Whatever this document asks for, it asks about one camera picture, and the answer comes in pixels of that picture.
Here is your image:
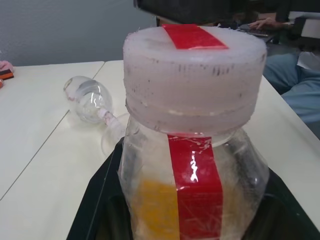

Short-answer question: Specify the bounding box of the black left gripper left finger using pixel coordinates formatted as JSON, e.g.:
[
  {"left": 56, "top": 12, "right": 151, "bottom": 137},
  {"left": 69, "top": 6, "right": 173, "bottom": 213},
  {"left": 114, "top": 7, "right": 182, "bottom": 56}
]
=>
[{"left": 66, "top": 136, "right": 134, "bottom": 240}]

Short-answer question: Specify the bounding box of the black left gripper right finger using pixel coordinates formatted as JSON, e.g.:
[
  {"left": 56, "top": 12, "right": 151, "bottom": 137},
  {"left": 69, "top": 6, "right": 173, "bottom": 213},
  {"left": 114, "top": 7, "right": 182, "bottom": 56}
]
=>
[{"left": 239, "top": 167, "right": 320, "bottom": 240}]

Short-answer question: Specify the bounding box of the clear wine glass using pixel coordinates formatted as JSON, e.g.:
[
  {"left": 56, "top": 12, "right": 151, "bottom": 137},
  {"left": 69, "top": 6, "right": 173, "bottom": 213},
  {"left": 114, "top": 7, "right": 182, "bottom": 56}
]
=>
[{"left": 62, "top": 75, "right": 130, "bottom": 156}]

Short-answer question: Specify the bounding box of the clear bottle with red tape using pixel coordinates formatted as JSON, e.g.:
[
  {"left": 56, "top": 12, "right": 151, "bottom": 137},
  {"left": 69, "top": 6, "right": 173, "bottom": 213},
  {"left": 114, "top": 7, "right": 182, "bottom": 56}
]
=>
[{"left": 116, "top": 23, "right": 271, "bottom": 240}]

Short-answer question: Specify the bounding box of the bystander bare hand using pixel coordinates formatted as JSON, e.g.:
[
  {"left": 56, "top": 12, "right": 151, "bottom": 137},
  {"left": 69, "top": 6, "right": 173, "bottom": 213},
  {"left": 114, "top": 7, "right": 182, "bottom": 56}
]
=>
[{"left": 248, "top": 17, "right": 285, "bottom": 32}]

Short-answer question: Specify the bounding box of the seated person in blue jeans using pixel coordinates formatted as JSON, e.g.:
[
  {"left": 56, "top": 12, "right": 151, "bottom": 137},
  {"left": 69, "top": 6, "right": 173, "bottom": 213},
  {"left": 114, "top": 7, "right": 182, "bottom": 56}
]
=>
[{"left": 262, "top": 50, "right": 320, "bottom": 125}]

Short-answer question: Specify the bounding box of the black and orange block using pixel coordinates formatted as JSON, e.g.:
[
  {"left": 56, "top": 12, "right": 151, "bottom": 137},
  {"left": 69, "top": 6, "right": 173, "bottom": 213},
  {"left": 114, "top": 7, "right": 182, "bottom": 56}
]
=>
[{"left": 0, "top": 69, "right": 15, "bottom": 81}]

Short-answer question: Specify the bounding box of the pink cloth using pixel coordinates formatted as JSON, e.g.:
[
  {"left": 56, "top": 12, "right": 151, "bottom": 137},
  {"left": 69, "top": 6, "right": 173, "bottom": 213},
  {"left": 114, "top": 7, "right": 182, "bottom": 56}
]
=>
[{"left": 0, "top": 59, "right": 15, "bottom": 76}]

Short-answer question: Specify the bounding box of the black keyboard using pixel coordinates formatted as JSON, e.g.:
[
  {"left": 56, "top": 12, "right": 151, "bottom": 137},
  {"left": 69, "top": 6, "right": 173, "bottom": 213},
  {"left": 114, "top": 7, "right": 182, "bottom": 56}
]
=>
[{"left": 237, "top": 23, "right": 270, "bottom": 38}]

